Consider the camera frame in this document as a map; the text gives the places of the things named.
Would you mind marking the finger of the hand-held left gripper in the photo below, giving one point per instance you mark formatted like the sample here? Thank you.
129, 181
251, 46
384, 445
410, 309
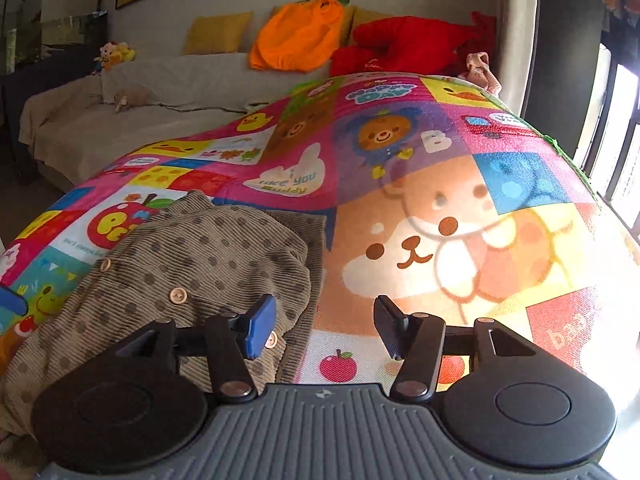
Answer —
12, 307

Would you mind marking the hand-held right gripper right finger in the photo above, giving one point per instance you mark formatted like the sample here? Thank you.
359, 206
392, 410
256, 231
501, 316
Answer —
390, 327

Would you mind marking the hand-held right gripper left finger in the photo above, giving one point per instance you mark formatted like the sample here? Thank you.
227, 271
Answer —
260, 325

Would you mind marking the colourful printed blanket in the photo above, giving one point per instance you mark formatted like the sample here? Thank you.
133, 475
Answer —
430, 125

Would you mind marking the beige plush toy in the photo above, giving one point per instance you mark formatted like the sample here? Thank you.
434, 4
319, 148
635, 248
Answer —
131, 99

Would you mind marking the beige covered sofa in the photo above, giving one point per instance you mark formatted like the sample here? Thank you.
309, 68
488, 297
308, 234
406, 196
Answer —
165, 80

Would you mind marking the pink doll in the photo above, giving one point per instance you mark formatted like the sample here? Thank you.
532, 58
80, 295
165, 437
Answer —
480, 70

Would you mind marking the small yellow plush toy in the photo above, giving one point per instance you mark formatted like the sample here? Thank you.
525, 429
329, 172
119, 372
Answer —
114, 54

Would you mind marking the glass fish tank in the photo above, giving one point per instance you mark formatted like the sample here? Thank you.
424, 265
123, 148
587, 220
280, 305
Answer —
55, 30

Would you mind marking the red plush toy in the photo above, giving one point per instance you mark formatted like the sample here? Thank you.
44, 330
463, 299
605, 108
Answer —
400, 40

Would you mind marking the orange pumpkin cushion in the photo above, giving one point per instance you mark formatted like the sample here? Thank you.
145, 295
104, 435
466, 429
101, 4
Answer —
295, 35

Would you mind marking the yellow cushion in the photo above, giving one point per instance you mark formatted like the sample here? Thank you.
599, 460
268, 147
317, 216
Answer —
365, 17
217, 32

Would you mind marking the black framed window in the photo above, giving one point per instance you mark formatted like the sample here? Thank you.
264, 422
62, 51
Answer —
617, 125

